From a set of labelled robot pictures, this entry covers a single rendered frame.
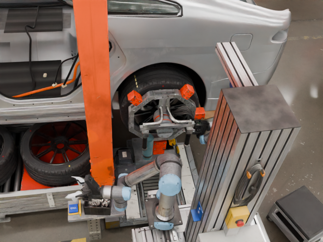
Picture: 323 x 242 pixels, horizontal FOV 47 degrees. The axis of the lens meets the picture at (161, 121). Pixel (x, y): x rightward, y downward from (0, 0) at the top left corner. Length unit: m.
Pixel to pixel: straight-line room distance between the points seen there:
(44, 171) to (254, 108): 2.07
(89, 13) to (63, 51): 1.78
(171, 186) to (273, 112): 0.69
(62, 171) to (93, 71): 1.25
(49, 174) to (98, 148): 0.71
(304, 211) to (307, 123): 1.48
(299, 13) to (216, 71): 3.80
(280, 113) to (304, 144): 2.86
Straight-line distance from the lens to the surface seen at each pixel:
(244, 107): 1.50
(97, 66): 2.09
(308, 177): 4.10
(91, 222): 3.08
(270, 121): 1.48
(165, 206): 2.14
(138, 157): 3.53
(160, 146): 3.26
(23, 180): 3.44
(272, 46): 3.02
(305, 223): 3.36
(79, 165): 3.16
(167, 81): 2.85
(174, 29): 2.65
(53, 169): 3.16
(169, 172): 1.94
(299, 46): 5.80
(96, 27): 1.94
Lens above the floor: 3.04
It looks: 47 degrees down
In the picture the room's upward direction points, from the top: 6 degrees clockwise
